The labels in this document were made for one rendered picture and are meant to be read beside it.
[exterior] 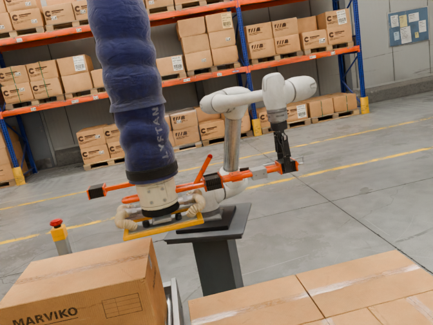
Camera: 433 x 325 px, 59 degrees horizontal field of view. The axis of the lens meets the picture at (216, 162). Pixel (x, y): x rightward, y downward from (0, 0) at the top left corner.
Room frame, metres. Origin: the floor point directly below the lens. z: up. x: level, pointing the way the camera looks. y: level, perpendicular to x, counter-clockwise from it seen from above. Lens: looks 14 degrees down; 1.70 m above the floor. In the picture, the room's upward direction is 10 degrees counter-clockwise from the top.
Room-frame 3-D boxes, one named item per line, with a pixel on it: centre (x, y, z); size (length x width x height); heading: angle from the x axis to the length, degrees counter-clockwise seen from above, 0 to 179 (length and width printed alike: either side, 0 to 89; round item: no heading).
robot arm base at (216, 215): (2.38, 0.13, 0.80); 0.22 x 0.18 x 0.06; 80
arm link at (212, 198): (2.39, 0.10, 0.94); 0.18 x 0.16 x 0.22; 120
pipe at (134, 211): (1.64, 0.28, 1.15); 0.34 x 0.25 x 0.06; 97
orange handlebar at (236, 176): (1.78, 0.10, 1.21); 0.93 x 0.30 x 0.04; 97
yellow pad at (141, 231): (1.55, 0.27, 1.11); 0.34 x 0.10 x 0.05; 97
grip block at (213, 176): (1.67, 0.03, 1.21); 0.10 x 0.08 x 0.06; 7
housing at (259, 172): (1.70, -0.18, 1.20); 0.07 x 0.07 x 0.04; 7
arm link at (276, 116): (1.72, -0.31, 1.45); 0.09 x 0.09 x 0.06
